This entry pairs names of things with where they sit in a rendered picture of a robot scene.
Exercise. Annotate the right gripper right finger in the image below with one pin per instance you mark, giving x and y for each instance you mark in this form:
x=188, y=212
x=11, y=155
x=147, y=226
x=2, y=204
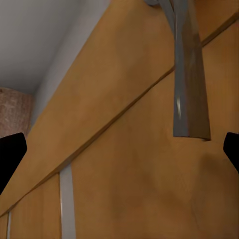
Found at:
x=231, y=148

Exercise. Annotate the door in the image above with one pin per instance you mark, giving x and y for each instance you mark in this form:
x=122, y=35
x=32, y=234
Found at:
x=130, y=145

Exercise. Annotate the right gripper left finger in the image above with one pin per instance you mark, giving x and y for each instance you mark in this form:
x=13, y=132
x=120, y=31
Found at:
x=12, y=150

